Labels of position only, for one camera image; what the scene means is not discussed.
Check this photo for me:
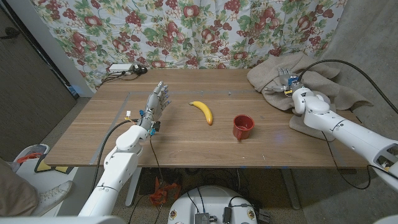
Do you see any grey tape line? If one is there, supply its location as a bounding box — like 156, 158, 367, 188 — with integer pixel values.
88, 90, 259, 166

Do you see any orange plastic bag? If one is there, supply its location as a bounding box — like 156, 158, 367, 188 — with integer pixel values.
149, 177, 182, 207

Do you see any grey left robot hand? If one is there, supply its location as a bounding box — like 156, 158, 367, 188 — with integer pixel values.
136, 81, 172, 133

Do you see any yellow and black dustpan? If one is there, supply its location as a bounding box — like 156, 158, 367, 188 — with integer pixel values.
34, 154, 75, 174

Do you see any black door handle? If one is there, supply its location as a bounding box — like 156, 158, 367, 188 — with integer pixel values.
0, 27, 20, 40

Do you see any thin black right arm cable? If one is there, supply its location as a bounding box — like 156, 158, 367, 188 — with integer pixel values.
322, 130, 398, 190

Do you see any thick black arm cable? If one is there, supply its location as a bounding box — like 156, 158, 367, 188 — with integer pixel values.
90, 119, 141, 197
297, 58, 398, 114

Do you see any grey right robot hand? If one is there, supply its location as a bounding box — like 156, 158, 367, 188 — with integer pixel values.
264, 67, 305, 96

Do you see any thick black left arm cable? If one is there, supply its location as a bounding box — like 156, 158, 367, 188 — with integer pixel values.
90, 119, 141, 197

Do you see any yellow toy banana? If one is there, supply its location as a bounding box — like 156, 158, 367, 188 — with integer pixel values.
188, 101, 214, 126

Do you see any beige wool coat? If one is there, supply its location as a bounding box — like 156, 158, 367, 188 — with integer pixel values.
247, 52, 374, 141

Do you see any black power cable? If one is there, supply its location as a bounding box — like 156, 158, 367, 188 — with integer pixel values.
99, 72, 141, 87

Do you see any white robot torso base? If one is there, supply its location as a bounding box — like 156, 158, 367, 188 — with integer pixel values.
167, 185, 259, 224

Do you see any dark brown door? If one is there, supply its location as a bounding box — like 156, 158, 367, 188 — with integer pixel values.
0, 6, 78, 162

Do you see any white power strip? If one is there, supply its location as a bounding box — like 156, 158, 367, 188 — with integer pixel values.
108, 63, 134, 75

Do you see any white table leg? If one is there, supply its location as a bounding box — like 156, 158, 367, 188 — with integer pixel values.
124, 167, 142, 207

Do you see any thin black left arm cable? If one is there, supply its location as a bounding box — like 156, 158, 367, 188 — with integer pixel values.
149, 135, 165, 224

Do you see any person's leg in beige trousers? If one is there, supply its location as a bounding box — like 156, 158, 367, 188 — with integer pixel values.
0, 157, 40, 217

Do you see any white bin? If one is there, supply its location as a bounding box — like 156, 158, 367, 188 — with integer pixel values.
12, 143, 50, 172

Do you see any white sneaker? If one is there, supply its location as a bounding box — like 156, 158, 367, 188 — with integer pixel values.
30, 180, 74, 217

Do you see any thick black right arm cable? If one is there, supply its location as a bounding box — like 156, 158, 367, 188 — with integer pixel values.
297, 58, 398, 114

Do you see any grey table leg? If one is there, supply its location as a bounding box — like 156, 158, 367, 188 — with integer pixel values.
280, 167, 302, 210

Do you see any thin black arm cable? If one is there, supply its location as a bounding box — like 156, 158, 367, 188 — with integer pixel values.
322, 130, 398, 190
149, 135, 165, 224

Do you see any red cup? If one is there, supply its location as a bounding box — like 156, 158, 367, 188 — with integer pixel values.
233, 114, 256, 141

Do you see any floral fruit print backdrop cloth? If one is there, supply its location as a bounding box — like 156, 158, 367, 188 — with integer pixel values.
30, 0, 348, 93

